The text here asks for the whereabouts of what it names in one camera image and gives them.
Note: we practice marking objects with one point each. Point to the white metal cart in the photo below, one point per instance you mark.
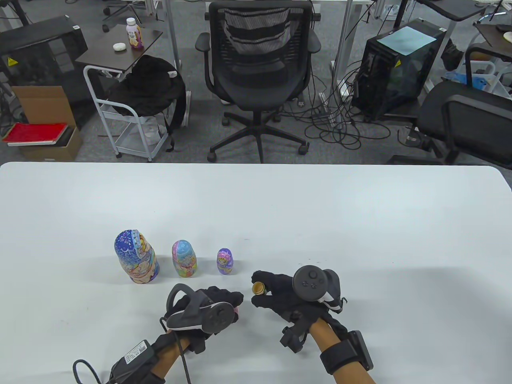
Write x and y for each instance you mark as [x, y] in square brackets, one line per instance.
[134, 144]

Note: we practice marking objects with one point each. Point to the black equipment cabinet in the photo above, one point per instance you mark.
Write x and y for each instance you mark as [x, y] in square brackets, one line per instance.
[40, 52]

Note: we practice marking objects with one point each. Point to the person's right forearm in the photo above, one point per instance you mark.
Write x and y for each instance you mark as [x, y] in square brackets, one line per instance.
[324, 340]

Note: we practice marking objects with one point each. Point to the red notebook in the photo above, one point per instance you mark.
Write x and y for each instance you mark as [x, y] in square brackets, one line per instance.
[36, 132]

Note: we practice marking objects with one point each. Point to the light blue paper sheet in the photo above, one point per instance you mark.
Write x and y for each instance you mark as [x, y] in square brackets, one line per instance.
[406, 40]

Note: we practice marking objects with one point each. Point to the black mesh office chair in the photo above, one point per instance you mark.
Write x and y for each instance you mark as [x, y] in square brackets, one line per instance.
[256, 80]

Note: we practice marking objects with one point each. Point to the person's left hand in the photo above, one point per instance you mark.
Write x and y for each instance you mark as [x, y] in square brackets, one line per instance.
[222, 296]

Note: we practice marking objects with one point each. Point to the black computer tower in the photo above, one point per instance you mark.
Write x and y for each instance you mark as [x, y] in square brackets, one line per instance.
[384, 80]

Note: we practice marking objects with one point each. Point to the white power strip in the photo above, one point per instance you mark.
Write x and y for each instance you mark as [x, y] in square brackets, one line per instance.
[324, 102]

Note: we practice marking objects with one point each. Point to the small dark side table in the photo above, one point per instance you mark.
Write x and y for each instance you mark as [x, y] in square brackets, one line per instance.
[496, 38]

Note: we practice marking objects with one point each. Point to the tiny green doll base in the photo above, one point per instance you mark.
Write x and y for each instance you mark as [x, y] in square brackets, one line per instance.
[258, 287]

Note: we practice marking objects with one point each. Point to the dark wood side table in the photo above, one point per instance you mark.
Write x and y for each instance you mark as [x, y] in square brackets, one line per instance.
[116, 56]

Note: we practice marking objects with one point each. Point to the person's right hand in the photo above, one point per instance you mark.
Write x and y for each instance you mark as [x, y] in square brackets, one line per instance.
[280, 298]

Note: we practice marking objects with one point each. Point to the large Russian doll base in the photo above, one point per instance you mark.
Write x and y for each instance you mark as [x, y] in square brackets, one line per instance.
[140, 274]

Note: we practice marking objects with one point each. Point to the black desk top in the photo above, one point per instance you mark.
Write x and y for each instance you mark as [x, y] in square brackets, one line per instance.
[452, 10]

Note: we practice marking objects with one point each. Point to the black backpack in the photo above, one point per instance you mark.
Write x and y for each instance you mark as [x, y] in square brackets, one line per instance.
[148, 88]

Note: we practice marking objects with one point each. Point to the bottle with purple label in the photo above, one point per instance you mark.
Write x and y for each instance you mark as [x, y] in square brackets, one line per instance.
[135, 36]

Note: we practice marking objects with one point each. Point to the blue bag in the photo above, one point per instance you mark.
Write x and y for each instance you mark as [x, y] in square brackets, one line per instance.
[476, 80]

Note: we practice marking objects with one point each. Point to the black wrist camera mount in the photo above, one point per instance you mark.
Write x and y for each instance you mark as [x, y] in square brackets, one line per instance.
[198, 344]
[292, 340]

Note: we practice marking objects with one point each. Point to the medium Russian doll base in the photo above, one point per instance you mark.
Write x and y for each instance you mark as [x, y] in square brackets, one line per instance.
[187, 270]

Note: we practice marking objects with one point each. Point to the black chair with grey frame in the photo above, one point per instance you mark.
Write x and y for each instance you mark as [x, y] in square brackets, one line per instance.
[460, 112]

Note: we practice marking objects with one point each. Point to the white earbuds case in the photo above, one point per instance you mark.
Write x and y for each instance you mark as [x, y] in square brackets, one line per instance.
[119, 46]

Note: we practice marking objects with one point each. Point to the grey chair star base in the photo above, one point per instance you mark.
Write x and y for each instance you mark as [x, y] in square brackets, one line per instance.
[120, 8]

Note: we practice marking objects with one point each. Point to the medium light blue doll top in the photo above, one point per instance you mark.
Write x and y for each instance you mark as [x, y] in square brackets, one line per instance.
[182, 248]

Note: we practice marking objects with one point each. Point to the small purple Russian doll base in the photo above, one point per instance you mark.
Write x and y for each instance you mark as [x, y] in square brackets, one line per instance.
[225, 270]

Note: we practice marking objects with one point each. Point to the black VR controller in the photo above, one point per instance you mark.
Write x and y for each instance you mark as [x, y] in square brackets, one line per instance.
[310, 284]
[214, 318]

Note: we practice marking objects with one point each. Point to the small purple Russian doll top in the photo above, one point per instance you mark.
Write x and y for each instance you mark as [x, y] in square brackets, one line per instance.
[224, 255]

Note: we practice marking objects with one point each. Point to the white desk leg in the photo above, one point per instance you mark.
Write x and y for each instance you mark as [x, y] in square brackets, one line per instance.
[344, 44]
[172, 32]

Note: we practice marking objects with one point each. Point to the large blue Russian doll top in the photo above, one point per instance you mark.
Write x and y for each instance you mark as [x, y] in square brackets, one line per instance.
[128, 244]

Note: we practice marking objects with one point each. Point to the person's left forearm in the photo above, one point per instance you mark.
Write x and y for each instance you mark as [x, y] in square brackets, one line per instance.
[168, 360]

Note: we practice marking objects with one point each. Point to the cardboard box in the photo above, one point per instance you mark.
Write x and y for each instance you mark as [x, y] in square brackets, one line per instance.
[44, 104]

